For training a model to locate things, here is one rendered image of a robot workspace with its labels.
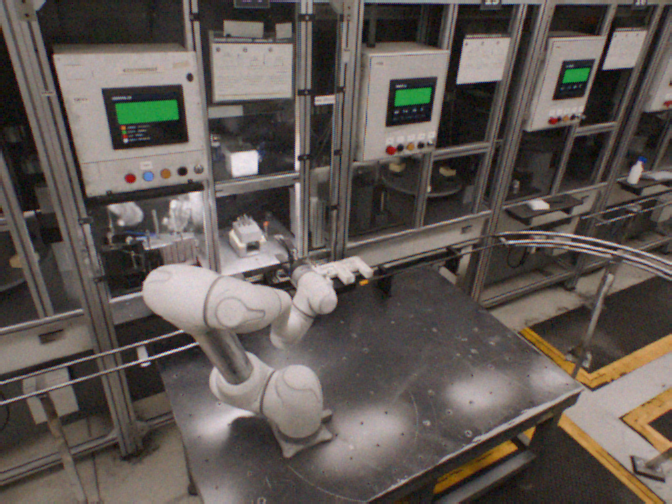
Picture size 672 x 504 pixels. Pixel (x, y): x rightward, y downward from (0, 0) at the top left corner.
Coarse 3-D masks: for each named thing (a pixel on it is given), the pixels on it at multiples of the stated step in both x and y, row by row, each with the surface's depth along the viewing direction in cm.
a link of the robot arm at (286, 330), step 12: (288, 300) 135; (288, 312) 142; (300, 312) 168; (276, 324) 149; (288, 324) 162; (300, 324) 167; (276, 336) 168; (288, 336) 165; (300, 336) 169; (288, 348) 172
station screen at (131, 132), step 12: (120, 96) 158; (132, 96) 159; (144, 96) 161; (156, 96) 163; (168, 96) 165; (156, 120) 166; (168, 120) 168; (180, 120) 170; (120, 132) 163; (132, 132) 164; (144, 132) 166; (156, 132) 168; (168, 132) 170; (180, 132) 172; (120, 144) 164
